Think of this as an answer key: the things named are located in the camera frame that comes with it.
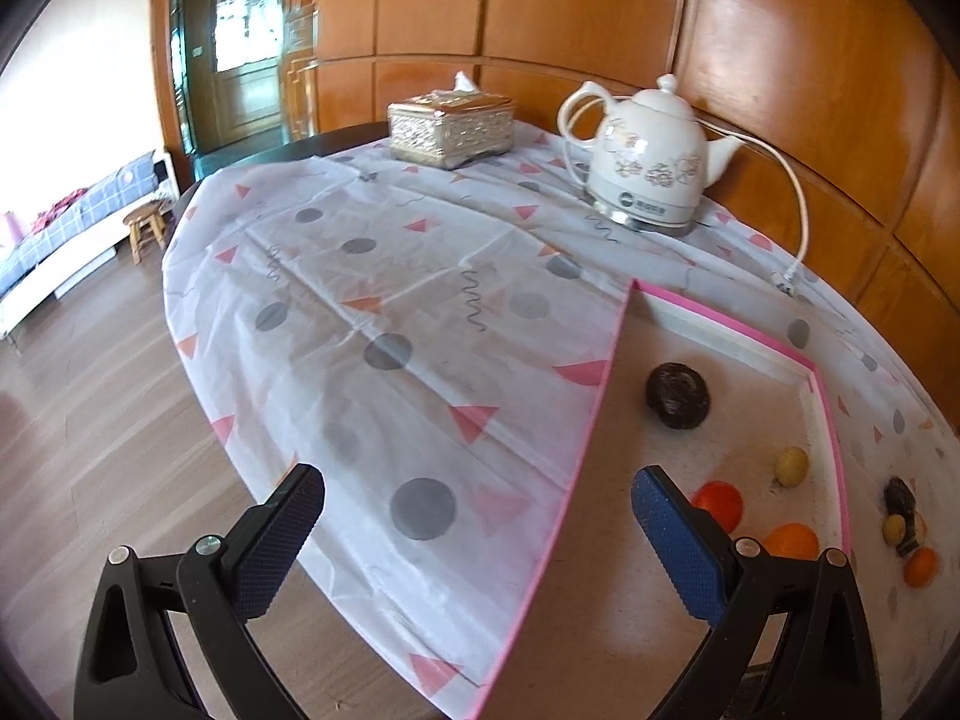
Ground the white power cord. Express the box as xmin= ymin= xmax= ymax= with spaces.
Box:
xmin=694 ymin=116 xmax=811 ymax=293

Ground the carved wooden door leaf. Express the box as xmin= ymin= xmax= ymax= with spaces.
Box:
xmin=281 ymin=0 xmax=320 ymax=143

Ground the silver kettle base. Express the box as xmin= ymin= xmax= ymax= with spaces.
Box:
xmin=581 ymin=187 xmax=695 ymax=237

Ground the blue checked sofa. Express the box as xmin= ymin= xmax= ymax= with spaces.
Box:
xmin=0 ymin=150 xmax=177 ymax=338

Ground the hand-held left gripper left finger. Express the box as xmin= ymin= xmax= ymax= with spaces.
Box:
xmin=73 ymin=463 xmax=327 ymax=720

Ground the pink cardboard box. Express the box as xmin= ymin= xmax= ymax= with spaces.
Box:
xmin=469 ymin=277 xmax=852 ymax=720

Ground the red cloth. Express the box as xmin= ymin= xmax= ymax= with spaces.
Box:
xmin=30 ymin=187 xmax=91 ymax=233

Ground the wooden door with glass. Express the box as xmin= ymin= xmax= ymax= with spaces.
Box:
xmin=210 ymin=0 xmax=282 ymax=143

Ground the small red-orange fruit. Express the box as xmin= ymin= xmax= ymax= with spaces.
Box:
xmin=690 ymin=481 xmax=745 ymax=527

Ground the orange tangerine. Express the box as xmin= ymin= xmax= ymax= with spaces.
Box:
xmin=763 ymin=523 xmax=820 ymax=562
xmin=903 ymin=546 xmax=940 ymax=588

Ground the white ceramic electric kettle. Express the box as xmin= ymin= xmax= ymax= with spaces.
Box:
xmin=557 ymin=73 xmax=747 ymax=222

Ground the gold ornate tissue box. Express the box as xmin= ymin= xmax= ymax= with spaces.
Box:
xmin=387 ymin=90 xmax=516 ymax=168

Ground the dark round fruit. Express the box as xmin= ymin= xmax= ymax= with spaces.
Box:
xmin=883 ymin=476 xmax=917 ymax=517
xmin=645 ymin=362 xmax=711 ymax=431

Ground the small wooden stool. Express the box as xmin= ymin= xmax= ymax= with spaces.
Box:
xmin=124 ymin=202 xmax=170 ymax=265

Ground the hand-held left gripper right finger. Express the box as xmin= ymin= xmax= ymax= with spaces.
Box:
xmin=630 ymin=465 xmax=882 ymax=720

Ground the patterned white tablecloth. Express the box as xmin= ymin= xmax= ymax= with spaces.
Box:
xmin=161 ymin=124 xmax=960 ymax=720

